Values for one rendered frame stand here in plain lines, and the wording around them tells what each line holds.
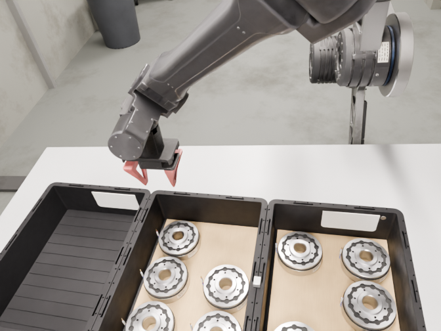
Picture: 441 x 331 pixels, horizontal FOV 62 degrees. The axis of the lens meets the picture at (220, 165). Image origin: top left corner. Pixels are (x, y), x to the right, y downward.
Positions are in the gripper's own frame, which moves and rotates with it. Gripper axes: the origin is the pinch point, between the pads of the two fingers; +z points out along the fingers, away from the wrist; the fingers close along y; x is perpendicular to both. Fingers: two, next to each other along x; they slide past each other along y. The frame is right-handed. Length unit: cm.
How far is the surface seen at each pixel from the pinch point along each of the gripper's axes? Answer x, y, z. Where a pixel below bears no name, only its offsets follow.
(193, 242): -0.1, 4.2, 20.5
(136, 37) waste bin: 295, -138, 91
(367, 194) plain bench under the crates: 34, 51, 35
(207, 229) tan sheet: 6.1, 6.3, 23.1
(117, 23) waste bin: 280, -147, 70
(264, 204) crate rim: 7.1, 21.2, 13.1
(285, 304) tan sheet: -11.8, 27.3, 23.8
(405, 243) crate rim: 0, 51, 15
